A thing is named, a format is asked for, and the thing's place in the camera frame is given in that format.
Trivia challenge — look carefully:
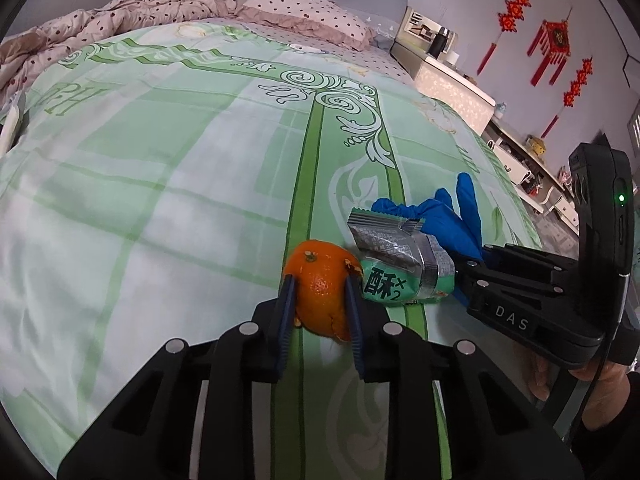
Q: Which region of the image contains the dotted under sheet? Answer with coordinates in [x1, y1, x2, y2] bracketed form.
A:
[200, 15, 416, 86]

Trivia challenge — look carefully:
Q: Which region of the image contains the person's right hand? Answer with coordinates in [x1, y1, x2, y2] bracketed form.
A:
[520, 351, 633, 430]

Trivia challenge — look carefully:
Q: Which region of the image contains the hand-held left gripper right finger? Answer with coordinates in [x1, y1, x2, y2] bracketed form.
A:
[342, 275, 586, 480]

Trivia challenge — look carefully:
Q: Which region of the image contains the diamond red knot hanging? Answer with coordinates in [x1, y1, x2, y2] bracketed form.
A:
[527, 7, 573, 88]

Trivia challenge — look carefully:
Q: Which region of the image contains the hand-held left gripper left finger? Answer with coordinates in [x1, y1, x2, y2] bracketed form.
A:
[56, 275, 301, 480]

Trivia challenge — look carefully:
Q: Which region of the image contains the green snack wrapper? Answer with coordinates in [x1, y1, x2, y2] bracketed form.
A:
[347, 207, 457, 307]

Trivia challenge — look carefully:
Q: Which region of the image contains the pink dotted quilt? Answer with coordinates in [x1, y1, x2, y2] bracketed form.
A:
[0, 0, 241, 111]

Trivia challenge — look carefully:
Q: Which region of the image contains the long red knot hanging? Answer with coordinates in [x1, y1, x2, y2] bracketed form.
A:
[477, 0, 536, 75]
[541, 57, 596, 138]

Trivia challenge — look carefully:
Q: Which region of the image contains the black cable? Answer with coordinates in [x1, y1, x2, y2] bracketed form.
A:
[562, 272, 628, 443]

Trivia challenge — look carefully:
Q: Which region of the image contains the blue glove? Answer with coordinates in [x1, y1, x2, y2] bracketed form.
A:
[370, 172, 486, 266]

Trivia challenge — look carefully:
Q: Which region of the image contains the green patterned bedsheet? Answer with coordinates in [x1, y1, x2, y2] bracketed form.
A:
[0, 22, 551, 480]

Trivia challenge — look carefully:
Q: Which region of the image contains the person's right forearm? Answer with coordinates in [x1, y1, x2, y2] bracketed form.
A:
[570, 320, 640, 480]

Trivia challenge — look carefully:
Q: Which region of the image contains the white low shelf unit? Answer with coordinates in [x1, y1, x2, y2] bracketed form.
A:
[482, 117, 566, 211]

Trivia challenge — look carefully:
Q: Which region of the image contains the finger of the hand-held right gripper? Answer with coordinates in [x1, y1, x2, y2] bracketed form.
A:
[452, 261, 579, 307]
[482, 243, 582, 274]

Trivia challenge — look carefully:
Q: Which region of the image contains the orange tangerine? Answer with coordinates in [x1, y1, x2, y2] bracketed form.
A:
[282, 240, 363, 343]

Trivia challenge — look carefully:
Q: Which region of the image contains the dotted pillow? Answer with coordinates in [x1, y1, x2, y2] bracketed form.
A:
[237, 0, 377, 51]

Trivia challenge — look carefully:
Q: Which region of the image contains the white bedside cabinet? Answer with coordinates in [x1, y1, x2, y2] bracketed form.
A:
[390, 6, 497, 136]

